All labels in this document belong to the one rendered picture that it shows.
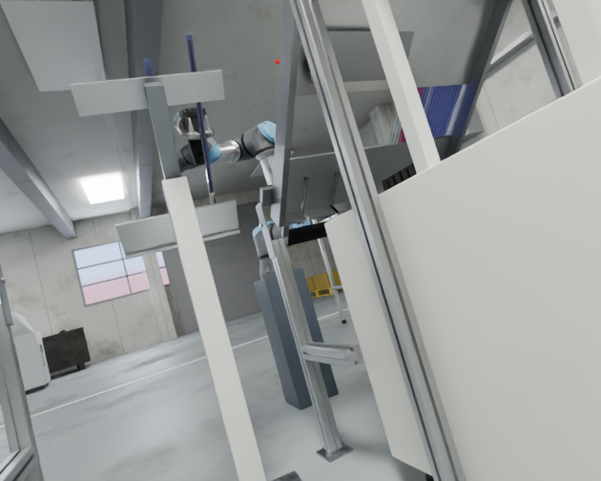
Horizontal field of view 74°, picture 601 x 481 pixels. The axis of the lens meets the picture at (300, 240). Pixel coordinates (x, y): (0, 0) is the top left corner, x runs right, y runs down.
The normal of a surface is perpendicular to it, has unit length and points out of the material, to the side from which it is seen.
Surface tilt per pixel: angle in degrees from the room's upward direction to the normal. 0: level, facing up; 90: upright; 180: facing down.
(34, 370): 90
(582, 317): 90
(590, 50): 90
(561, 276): 90
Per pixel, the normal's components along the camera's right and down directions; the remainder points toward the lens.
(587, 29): -0.88, 0.22
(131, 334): 0.36, -0.19
